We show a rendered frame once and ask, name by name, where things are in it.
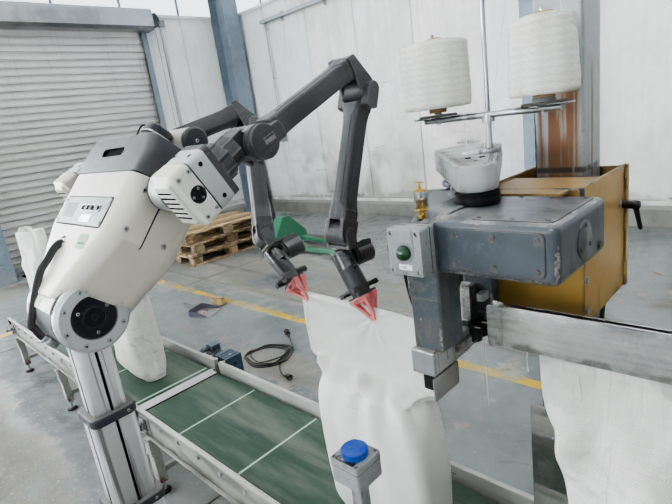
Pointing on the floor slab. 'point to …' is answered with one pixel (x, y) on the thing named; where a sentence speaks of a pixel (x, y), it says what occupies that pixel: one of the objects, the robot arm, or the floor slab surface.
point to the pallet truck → (284, 225)
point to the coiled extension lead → (271, 359)
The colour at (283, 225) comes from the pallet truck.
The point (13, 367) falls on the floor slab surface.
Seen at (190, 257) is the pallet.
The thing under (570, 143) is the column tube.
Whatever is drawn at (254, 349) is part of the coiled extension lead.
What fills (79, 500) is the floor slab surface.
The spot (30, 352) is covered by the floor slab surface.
